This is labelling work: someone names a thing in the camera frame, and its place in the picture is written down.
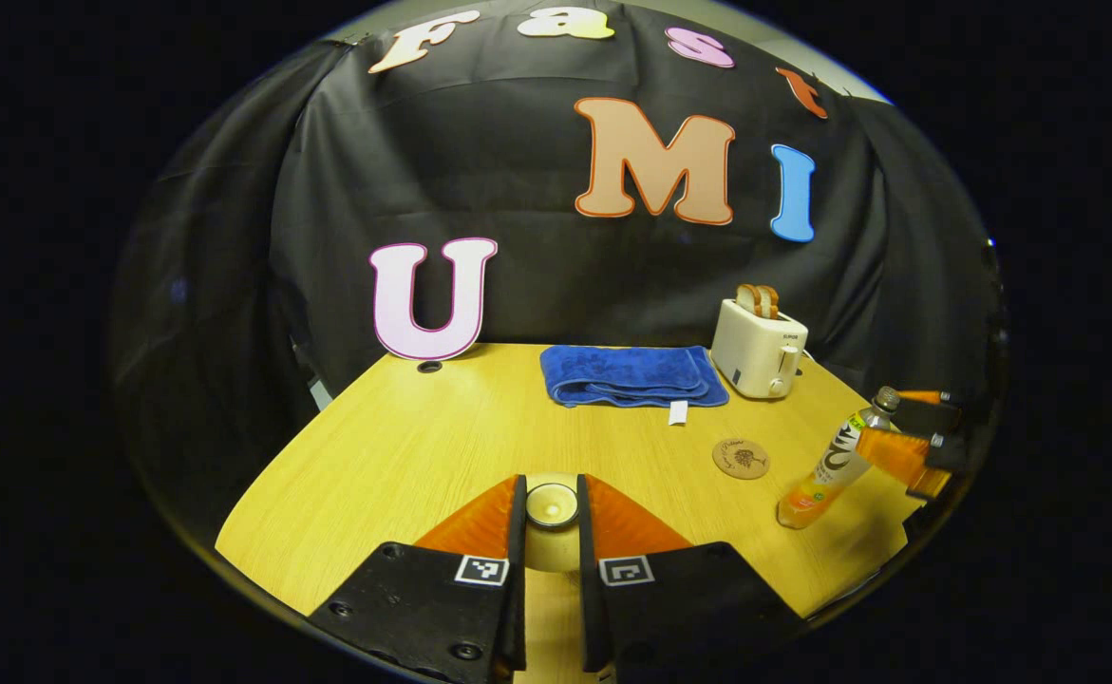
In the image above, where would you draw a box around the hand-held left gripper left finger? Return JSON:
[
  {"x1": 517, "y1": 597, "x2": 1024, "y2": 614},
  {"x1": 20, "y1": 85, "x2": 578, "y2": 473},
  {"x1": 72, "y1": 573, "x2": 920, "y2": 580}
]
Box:
[{"x1": 309, "y1": 475, "x2": 528, "y2": 684}]

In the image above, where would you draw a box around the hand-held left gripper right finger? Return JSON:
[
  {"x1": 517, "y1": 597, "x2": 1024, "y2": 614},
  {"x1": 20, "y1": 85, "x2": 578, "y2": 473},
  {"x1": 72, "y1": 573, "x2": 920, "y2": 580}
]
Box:
[{"x1": 576, "y1": 473, "x2": 808, "y2": 675}]

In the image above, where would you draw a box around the round wooden coaster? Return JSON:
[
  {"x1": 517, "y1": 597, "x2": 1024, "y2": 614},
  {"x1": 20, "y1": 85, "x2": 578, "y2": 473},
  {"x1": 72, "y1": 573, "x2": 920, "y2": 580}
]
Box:
[{"x1": 712, "y1": 437, "x2": 771, "y2": 480}]

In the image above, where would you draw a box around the clear labelled water bottle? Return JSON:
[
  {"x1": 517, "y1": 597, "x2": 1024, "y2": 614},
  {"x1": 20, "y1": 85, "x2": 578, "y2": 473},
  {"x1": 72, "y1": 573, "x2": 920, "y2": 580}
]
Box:
[{"x1": 777, "y1": 386, "x2": 901, "y2": 530}]

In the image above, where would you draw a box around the white toaster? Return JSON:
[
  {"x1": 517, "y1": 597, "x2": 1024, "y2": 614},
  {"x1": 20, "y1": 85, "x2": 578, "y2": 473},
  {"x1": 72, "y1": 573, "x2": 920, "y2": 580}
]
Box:
[{"x1": 710, "y1": 297, "x2": 809, "y2": 400}]

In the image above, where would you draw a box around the black backdrop cloth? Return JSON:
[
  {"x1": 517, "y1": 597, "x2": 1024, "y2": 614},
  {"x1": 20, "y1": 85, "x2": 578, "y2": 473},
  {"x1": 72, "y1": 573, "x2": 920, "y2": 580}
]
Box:
[{"x1": 109, "y1": 0, "x2": 1008, "y2": 571}]

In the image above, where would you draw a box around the blue folded towel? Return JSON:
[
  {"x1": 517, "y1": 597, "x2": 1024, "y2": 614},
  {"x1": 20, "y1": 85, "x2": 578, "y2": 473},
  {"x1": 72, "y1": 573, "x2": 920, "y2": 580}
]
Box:
[{"x1": 539, "y1": 345, "x2": 730, "y2": 426}]

